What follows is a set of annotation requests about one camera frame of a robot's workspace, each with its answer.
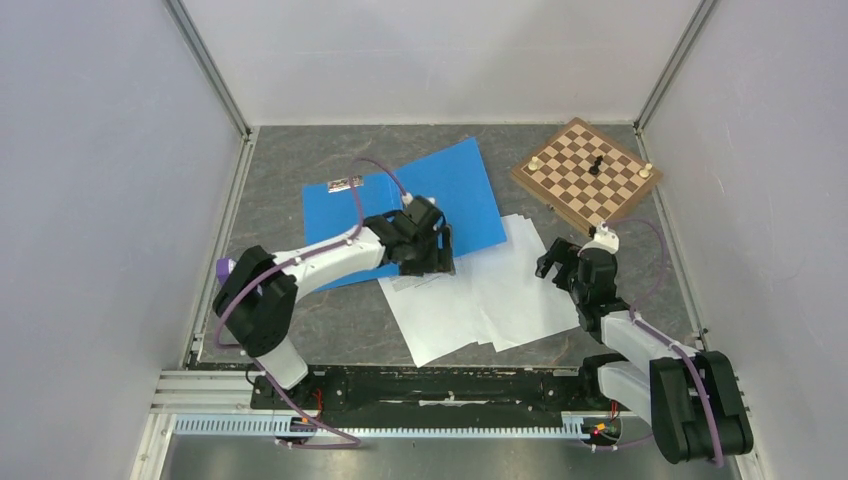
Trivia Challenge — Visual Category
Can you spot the printed white paper sheet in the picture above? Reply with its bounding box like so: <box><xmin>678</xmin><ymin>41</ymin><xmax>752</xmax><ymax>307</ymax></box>
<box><xmin>378</xmin><ymin>274</ymin><xmax>491</xmax><ymax>367</ymax></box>

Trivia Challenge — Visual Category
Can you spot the blue file folder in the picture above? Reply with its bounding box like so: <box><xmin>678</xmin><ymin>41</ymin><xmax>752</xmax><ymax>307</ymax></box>
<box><xmin>302</xmin><ymin>137</ymin><xmax>506</xmax><ymax>258</ymax></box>

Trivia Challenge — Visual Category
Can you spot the wooden chessboard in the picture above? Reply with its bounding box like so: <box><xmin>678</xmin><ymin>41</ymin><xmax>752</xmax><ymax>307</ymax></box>
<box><xmin>511</xmin><ymin>117</ymin><xmax>663</xmax><ymax>234</ymax></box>

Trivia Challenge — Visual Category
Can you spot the purple camera stand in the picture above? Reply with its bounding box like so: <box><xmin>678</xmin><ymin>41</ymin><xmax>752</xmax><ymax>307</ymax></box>
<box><xmin>215</xmin><ymin>258</ymin><xmax>236</xmax><ymax>284</ymax></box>

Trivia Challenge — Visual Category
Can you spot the slotted cable duct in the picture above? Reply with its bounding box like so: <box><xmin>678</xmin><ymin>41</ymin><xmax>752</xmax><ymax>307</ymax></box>
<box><xmin>173</xmin><ymin>414</ymin><xmax>598</xmax><ymax>440</ymax></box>

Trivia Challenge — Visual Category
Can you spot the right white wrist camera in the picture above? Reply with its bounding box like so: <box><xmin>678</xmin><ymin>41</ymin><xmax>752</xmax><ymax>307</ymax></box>
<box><xmin>580</xmin><ymin>223</ymin><xmax>620</xmax><ymax>255</ymax></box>

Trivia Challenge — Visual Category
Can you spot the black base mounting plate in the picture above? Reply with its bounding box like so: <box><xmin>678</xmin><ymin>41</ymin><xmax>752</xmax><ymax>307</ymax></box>
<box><xmin>249</xmin><ymin>365</ymin><xmax>627</xmax><ymax>429</ymax></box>

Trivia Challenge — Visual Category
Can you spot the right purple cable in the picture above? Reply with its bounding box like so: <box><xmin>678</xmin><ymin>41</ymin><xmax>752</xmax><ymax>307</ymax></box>
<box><xmin>582</xmin><ymin>218</ymin><xmax>726</xmax><ymax>465</ymax></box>

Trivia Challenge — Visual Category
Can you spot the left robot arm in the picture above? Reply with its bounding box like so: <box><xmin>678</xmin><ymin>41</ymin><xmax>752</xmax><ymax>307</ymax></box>
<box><xmin>213</xmin><ymin>196</ymin><xmax>455</xmax><ymax>408</ymax></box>

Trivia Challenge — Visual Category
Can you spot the cream chess piece right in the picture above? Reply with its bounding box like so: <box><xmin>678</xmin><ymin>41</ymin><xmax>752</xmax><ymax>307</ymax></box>
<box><xmin>638</xmin><ymin>163</ymin><xmax>653</xmax><ymax>179</ymax></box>

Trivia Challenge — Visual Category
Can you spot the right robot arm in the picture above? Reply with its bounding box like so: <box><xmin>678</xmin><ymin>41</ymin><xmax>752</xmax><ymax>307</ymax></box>
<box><xmin>535</xmin><ymin>238</ymin><xmax>754</xmax><ymax>466</ymax></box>

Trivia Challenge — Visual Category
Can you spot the black chess piece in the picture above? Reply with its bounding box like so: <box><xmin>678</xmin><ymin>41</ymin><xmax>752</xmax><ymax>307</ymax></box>
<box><xmin>588</xmin><ymin>155</ymin><xmax>604</xmax><ymax>176</ymax></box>

